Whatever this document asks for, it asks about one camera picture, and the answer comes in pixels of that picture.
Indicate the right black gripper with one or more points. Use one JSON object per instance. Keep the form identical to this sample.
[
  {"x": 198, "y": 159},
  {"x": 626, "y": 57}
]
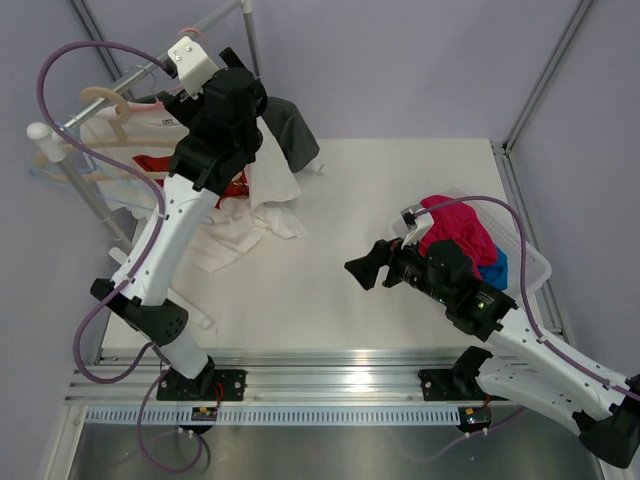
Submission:
[{"x": 366, "y": 268}]

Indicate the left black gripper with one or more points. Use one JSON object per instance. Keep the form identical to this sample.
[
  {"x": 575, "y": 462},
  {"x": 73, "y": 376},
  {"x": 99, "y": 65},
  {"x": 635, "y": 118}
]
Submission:
[{"x": 187, "y": 111}]

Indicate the white Coca-Cola t-shirt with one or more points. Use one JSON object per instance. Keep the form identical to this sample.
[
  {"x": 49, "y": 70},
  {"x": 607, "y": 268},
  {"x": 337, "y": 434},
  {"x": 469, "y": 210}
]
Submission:
[{"x": 253, "y": 203}]

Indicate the pink plastic hanger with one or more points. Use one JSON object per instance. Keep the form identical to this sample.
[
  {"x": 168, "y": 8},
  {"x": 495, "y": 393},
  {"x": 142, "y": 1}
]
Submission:
[{"x": 154, "y": 101}]

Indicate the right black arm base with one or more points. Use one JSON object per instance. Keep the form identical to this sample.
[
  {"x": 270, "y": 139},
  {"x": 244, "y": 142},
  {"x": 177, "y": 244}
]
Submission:
[{"x": 450, "y": 385}]

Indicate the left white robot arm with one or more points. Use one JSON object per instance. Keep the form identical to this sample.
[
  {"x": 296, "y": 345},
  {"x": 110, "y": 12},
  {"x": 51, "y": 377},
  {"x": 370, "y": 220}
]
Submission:
[{"x": 176, "y": 345}]

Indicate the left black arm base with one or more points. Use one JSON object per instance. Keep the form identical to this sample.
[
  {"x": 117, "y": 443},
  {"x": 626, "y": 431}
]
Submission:
[{"x": 225, "y": 385}]

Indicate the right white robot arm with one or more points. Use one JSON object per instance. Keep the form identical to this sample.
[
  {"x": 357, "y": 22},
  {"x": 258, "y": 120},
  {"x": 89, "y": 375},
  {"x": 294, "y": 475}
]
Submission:
[{"x": 595, "y": 403}]

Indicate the dark grey t-shirt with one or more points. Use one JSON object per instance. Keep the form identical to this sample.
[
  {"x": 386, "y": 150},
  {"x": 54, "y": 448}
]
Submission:
[{"x": 292, "y": 133}]

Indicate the beige wooden hanger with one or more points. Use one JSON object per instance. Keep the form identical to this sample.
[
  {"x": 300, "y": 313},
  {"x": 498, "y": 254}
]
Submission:
[{"x": 122, "y": 125}]

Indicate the magenta cloth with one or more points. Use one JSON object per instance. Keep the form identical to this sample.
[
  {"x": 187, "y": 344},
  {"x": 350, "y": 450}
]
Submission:
[{"x": 459, "y": 222}]

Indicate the white plastic basket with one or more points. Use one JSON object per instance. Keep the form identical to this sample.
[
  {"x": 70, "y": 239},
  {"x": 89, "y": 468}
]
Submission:
[{"x": 504, "y": 231}]

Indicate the silver clothes rack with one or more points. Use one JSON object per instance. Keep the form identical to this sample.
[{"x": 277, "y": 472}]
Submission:
[{"x": 90, "y": 150}]

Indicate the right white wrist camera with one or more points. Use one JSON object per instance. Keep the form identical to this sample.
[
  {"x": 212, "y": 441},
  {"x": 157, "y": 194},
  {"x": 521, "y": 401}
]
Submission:
[{"x": 418, "y": 222}]

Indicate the pink wire hanger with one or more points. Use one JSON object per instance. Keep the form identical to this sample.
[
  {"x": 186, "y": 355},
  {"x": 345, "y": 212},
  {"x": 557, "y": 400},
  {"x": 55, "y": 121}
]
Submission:
[{"x": 192, "y": 33}]

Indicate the white slotted cable duct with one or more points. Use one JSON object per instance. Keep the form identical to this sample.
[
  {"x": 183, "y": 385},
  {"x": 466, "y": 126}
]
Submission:
[{"x": 421, "y": 415}]

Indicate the blue wire hanger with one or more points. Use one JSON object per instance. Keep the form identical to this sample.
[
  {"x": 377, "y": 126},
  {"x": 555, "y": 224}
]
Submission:
[{"x": 90, "y": 170}]

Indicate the aluminium mounting rail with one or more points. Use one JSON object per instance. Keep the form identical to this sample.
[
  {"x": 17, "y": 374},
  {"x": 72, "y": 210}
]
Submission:
[{"x": 285, "y": 377}]

